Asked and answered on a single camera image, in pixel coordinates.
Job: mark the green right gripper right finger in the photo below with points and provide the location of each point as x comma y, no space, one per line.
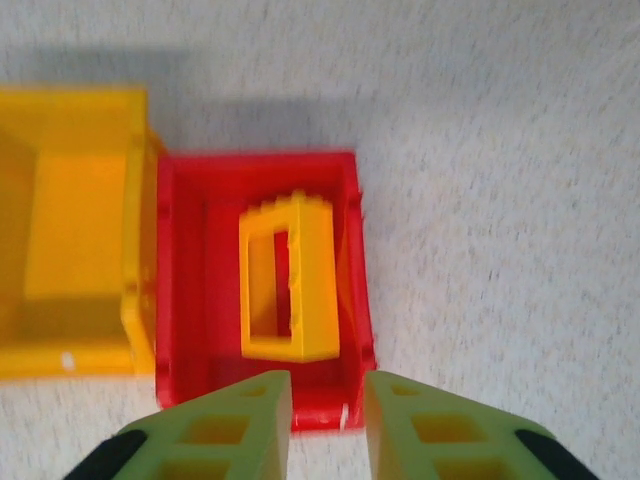
450,445

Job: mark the green right gripper left finger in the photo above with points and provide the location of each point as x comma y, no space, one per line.
210,440

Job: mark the tall yellow lego frame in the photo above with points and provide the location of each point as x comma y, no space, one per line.
315,280

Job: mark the yellow plastic bin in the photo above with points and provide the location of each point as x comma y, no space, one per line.
75,240

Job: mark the red plastic bin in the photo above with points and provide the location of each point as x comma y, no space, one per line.
190,280

